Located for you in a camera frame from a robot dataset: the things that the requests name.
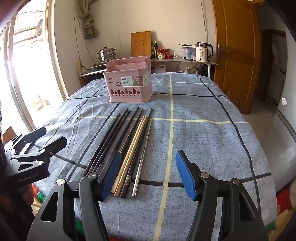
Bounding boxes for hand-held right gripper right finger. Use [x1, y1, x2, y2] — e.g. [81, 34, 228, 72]
[175, 150, 277, 241]

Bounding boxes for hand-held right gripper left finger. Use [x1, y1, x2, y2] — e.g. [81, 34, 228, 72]
[26, 150, 122, 241]

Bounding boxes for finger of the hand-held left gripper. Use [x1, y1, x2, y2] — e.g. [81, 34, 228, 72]
[12, 136, 68, 164]
[21, 126, 48, 146]

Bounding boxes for wooden chopstick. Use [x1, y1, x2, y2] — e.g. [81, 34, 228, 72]
[114, 116, 148, 197]
[110, 115, 146, 195]

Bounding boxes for black chopstick patterned end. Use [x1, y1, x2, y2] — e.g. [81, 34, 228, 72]
[120, 108, 153, 198]

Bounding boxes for metal chopstick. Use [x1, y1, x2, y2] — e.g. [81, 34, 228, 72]
[132, 117, 152, 197]

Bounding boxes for pink plastic basket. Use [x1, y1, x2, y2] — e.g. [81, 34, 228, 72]
[102, 56, 154, 103]

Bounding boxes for blue plaid tablecloth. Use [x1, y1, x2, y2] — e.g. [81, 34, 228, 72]
[30, 72, 278, 241]

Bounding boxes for window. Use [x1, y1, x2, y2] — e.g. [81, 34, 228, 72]
[0, 0, 77, 137]

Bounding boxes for low steel rack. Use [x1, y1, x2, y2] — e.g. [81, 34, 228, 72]
[77, 67, 108, 78]

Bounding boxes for black induction cooker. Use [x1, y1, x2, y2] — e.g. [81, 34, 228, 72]
[91, 61, 109, 69]

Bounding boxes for steel steamer pot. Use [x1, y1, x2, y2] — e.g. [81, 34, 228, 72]
[96, 46, 117, 63]

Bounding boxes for silver refrigerator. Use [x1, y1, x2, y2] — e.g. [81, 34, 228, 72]
[266, 23, 296, 193]

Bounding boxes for outdoor fan unit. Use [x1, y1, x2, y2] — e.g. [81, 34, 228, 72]
[35, 19, 45, 39]

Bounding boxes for steel kitchen table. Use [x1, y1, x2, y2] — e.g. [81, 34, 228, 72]
[148, 57, 219, 79]

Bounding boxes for wooden door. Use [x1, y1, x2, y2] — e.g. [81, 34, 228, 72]
[212, 0, 260, 114]

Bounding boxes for hanging green cloth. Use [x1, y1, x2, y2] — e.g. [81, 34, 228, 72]
[77, 0, 95, 39]

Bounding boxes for water filter pitcher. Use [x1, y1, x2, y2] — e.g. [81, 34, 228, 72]
[181, 46, 197, 61]

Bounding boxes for white electric kettle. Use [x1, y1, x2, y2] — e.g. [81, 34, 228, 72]
[195, 42, 213, 62]

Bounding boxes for bamboo cutting board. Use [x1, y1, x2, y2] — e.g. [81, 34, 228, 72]
[131, 31, 152, 58]

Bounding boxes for black wall cable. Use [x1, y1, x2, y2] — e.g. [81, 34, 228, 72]
[74, 15, 93, 67]

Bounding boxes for grey wall cable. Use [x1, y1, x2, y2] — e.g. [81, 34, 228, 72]
[200, 0, 208, 43]

